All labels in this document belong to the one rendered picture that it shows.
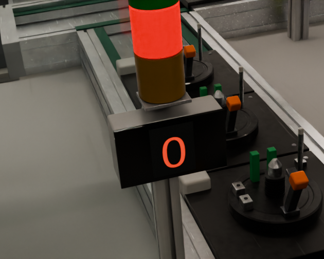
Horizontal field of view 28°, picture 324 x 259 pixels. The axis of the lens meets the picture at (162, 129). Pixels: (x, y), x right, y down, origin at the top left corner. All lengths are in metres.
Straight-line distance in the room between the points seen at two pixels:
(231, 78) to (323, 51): 0.46
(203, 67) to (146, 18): 0.78
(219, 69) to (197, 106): 0.74
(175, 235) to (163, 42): 0.27
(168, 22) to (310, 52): 1.18
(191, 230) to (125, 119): 0.33
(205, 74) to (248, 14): 0.55
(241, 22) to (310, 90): 0.40
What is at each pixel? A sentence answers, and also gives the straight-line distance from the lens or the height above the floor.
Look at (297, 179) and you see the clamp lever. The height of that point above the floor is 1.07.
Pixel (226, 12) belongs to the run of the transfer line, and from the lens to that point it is 1.86.
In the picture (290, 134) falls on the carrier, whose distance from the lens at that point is 1.17.
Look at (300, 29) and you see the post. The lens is 1.86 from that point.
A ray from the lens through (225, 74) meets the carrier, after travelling 1.40.
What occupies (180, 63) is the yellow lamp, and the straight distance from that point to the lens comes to 0.65.
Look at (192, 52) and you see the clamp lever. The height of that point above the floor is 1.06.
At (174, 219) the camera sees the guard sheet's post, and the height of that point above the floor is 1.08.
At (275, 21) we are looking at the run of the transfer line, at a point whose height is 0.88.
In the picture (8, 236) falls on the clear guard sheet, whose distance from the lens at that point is 0.78.
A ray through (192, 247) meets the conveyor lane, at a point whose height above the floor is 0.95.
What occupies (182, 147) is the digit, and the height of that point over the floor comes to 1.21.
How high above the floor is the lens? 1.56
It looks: 29 degrees down
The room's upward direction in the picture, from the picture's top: 5 degrees counter-clockwise
